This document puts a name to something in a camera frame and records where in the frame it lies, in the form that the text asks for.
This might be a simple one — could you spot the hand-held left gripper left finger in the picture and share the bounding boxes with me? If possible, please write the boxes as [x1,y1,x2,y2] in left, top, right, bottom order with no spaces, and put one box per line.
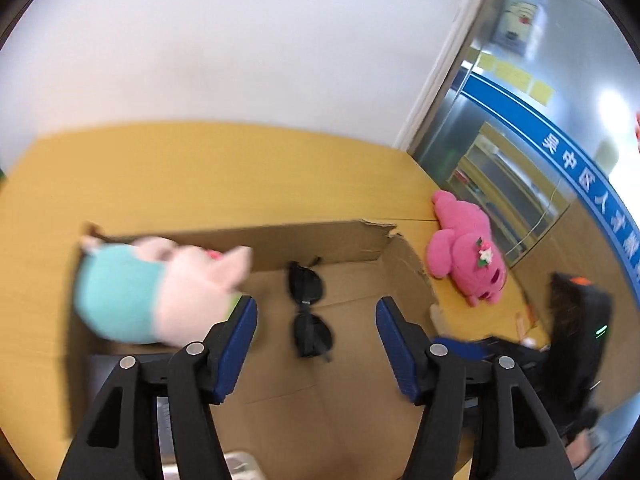
[57,295,259,480]

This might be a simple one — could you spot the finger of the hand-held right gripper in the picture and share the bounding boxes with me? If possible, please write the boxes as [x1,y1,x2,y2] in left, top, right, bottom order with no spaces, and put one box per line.
[432,335,550,377]

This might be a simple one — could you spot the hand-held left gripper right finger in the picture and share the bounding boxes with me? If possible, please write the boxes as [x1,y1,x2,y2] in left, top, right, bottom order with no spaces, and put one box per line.
[375,296,576,480]

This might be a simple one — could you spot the black sunglasses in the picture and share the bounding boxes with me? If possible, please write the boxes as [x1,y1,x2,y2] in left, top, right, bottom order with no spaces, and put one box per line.
[287,257,335,362]

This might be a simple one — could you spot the brown cardboard box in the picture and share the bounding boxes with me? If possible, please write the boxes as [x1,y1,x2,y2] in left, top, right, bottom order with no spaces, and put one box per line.
[67,217,443,480]

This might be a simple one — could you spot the person's right forearm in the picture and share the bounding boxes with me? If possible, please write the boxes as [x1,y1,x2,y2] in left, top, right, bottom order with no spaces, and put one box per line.
[572,405,633,480]

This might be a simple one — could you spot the yellow wooden desktop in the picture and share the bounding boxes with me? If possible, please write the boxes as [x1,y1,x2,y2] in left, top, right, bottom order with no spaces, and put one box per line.
[0,120,551,480]

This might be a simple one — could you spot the person's right hand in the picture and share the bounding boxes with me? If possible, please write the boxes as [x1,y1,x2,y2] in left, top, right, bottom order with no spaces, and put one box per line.
[565,432,595,468]

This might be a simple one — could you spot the pink plush toy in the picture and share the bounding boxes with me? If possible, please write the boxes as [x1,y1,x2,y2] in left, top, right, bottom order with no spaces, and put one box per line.
[425,190,508,308]

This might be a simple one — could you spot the teal and pink pig plush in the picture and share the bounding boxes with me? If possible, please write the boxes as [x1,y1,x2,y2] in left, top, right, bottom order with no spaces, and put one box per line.
[74,236,253,346]

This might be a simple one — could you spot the yellow framed shelf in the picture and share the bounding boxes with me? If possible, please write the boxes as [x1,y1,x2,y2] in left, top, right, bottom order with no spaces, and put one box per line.
[446,121,571,268]

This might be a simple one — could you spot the white oblong object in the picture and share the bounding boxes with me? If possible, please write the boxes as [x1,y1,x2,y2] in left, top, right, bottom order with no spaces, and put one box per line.
[595,140,619,172]

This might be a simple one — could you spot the blue banner strip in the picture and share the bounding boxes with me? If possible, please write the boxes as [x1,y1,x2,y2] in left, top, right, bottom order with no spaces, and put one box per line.
[460,71,640,281]

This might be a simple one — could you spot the row of yellow sticky notes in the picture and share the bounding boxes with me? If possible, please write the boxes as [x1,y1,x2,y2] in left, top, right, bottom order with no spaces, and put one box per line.
[475,54,556,103]

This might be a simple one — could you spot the blue cartoon poster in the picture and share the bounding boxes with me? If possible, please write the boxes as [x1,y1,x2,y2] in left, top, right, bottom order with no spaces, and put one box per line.
[492,0,543,58]

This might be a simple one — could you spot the thin white cable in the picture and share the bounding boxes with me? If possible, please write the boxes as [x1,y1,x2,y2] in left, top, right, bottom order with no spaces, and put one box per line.
[510,180,562,257]

